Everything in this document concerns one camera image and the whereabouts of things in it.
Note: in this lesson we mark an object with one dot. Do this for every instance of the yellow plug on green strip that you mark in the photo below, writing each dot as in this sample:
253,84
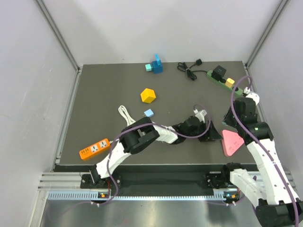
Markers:
229,82

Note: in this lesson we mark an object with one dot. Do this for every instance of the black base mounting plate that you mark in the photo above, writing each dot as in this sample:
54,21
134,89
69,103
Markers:
125,180

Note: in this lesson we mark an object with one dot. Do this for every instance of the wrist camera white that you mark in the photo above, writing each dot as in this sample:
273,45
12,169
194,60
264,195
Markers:
248,93
200,115

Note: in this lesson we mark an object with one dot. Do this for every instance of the yellow cube plug adapter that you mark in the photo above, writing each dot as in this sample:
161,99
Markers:
148,96

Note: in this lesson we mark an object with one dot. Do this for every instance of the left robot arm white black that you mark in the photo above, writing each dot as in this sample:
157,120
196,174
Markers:
138,136

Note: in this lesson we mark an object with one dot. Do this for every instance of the blue cube socket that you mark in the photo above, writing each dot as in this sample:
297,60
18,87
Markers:
157,68

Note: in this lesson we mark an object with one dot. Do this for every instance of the orange power strip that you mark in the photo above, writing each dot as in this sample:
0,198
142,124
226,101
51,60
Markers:
94,149

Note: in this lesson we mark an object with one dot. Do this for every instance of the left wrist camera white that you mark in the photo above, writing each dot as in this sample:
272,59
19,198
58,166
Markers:
200,115

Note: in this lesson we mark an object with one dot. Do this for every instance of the green power strip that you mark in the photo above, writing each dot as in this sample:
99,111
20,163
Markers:
222,83

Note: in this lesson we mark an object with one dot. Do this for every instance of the pink triangular socket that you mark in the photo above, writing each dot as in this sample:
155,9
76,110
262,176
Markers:
231,142

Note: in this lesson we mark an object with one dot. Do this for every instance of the white slotted cable duct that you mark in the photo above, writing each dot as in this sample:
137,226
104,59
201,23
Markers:
101,196

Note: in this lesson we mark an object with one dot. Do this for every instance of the light blue plug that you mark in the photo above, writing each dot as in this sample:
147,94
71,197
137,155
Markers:
157,58
148,113

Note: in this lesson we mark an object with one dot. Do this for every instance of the teal plug on blue cube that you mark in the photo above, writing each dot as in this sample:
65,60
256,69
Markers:
149,67

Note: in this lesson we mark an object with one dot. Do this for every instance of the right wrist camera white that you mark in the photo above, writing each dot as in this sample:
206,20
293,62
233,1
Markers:
248,93

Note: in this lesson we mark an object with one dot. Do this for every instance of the light blue plug atop cube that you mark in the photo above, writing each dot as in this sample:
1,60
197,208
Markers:
157,58

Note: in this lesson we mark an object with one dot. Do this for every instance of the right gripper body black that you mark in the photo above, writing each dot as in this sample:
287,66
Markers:
230,118

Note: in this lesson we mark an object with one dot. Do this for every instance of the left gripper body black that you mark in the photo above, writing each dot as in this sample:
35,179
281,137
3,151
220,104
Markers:
207,137

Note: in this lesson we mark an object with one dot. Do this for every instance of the black cube adapter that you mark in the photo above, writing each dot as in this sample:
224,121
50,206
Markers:
218,73

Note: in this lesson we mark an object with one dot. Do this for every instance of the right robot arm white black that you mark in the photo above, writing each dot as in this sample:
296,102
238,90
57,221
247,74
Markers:
276,203

